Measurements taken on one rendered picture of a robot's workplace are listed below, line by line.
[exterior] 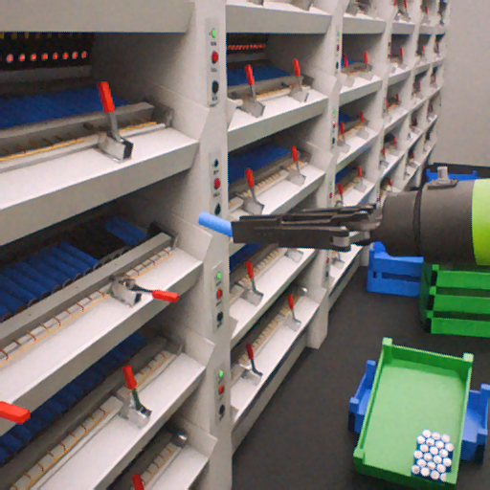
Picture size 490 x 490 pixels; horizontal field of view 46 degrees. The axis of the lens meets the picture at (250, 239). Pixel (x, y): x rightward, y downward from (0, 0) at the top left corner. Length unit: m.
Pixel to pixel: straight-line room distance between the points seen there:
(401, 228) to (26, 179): 0.40
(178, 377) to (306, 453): 0.49
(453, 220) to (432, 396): 0.84
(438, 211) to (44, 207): 0.41
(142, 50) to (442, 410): 0.99
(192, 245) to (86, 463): 0.35
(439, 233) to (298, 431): 0.89
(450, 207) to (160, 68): 0.48
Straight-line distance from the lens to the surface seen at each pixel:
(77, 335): 0.72
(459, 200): 0.63
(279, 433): 1.43
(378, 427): 1.38
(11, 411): 0.57
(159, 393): 0.94
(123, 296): 0.78
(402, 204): 0.65
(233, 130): 0.98
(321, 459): 1.36
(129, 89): 0.92
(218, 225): 0.76
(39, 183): 0.63
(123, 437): 0.87
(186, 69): 0.87
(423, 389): 1.43
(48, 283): 0.76
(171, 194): 0.92
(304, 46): 1.54
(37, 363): 0.68
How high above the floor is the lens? 0.88
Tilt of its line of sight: 20 degrees down
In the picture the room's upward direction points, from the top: straight up
